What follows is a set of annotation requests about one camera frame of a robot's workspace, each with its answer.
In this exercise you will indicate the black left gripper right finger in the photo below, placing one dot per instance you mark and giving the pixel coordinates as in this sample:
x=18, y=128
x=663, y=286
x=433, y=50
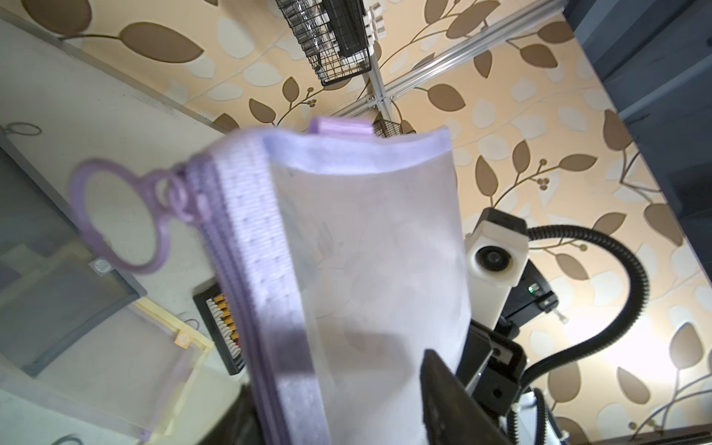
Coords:
x=450, y=415

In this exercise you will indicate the purple yellow trimmed pouch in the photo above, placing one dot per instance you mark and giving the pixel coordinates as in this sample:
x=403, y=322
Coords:
x=131, y=374

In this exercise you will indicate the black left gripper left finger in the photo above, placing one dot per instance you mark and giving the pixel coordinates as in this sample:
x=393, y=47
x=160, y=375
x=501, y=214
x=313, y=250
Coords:
x=240, y=425

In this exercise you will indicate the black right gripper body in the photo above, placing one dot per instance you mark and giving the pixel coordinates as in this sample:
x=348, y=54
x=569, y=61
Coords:
x=492, y=364

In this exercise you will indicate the wall wire basket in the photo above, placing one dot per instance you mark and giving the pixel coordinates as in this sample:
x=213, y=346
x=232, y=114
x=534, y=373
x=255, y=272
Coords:
x=384, y=128
x=308, y=22

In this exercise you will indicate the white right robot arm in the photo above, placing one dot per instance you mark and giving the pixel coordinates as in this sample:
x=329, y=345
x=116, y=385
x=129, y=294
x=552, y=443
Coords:
x=632, y=361

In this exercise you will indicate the black yellow battery pack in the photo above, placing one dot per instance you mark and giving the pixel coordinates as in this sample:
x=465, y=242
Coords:
x=218, y=319

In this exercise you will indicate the back wall wire basket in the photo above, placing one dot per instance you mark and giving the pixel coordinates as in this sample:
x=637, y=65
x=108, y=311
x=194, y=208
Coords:
x=308, y=22

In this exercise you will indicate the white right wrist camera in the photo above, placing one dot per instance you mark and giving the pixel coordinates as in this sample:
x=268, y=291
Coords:
x=497, y=253

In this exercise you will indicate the right wall wire basket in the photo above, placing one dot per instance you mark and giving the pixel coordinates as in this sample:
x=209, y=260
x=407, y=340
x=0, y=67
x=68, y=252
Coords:
x=384, y=128

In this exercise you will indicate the grey dark trimmed pouch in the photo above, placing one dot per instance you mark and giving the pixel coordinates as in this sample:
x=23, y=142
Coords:
x=52, y=293

